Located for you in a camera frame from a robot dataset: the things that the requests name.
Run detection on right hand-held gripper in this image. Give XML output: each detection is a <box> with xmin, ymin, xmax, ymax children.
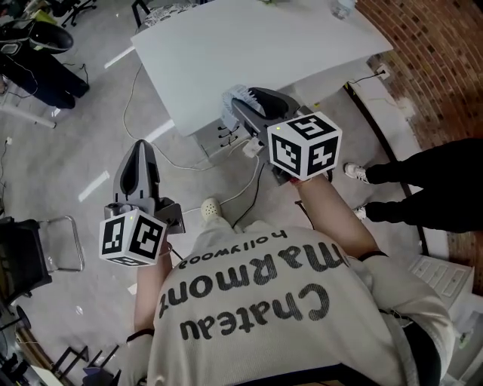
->
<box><xmin>229</xmin><ymin>86</ymin><xmax>343</xmax><ymax>186</ymax></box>

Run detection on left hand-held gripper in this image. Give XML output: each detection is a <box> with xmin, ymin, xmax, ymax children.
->
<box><xmin>99</xmin><ymin>139</ymin><xmax>168</xmax><ymax>268</ymax></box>

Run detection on person's left forearm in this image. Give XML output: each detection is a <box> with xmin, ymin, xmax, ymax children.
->
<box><xmin>131</xmin><ymin>240</ymin><xmax>177</xmax><ymax>335</ymax></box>

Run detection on person's right forearm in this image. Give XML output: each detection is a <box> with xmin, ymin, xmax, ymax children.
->
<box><xmin>293</xmin><ymin>173</ymin><xmax>380</xmax><ymax>261</ymax></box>

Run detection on white desk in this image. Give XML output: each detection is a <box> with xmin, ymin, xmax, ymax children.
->
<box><xmin>130</xmin><ymin>0</ymin><xmax>394</xmax><ymax>169</ymax></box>

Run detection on white power strip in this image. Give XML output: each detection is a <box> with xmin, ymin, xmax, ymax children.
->
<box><xmin>242</xmin><ymin>138</ymin><xmax>267</xmax><ymax>158</ymax></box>

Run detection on person's cream clog shoe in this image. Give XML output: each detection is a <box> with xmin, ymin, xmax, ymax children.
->
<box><xmin>200</xmin><ymin>198</ymin><xmax>223</xmax><ymax>222</ymax></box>

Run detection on person's cream trousers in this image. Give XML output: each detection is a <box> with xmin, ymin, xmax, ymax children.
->
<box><xmin>190</xmin><ymin>214</ymin><xmax>280</xmax><ymax>257</ymax></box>

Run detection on white work table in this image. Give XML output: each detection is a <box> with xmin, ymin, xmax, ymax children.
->
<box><xmin>0</xmin><ymin>101</ymin><xmax>57</xmax><ymax>130</ymax></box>

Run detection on white plinth black edge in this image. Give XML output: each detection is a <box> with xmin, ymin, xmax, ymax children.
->
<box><xmin>343</xmin><ymin>52</ymin><xmax>452</xmax><ymax>261</ymax></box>

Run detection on clear cup with straw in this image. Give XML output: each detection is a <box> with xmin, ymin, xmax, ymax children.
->
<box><xmin>330</xmin><ymin>0</ymin><xmax>358</xmax><ymax>20</ymax></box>

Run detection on black oval backpack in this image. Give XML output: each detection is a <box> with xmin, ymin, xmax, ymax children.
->
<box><xmin>0</xmin><ymin>20</ymin><xmax>75</xmax><ymax>54</ymax></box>

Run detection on black round stool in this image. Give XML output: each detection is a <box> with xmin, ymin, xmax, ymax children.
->
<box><xmin>13</xmin><ymin>305</ymin><xmax>33</xmax><ymax>331</ymax></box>

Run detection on person's printed white shirt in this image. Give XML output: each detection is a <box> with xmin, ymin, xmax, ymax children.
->
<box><xmin>120</xmin><ymin>225</ymin><xmax>456</xmax><ymax>386</ymax></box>

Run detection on long white cable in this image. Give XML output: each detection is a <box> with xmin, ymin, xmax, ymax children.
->
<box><xmin>122</xmin><ymin>63</ymin><xmax>250</xmax><ymax>173</ymax></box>

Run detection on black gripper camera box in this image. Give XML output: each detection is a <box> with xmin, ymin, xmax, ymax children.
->
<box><xmin>156</xmin><ymin>196</ymin><xmax>186</xmax><ymax>235</ymax></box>

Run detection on short white cable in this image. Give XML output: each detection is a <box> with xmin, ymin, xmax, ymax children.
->
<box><xmin>180</xmin><ymin>154</ymin><xmax>262</xmax><ymax>214</ymax></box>

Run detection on black floor cable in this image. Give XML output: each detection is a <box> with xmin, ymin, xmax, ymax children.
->
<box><xmin>232</xmin><ymin>160</ymin><xmax>267</xmax><ymax>231</ymax></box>

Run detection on thin black wall cable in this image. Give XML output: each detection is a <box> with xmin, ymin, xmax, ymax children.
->
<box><xmin>346</xmin><ymin>73</ymin><xmax>382</xmax><ymax>87</ymax></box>

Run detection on black metal frame stand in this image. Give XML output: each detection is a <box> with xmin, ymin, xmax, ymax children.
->
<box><xmin>48</xmin><ymin>345</ymin><xmax>122</xmax><ymax>378</ymax></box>

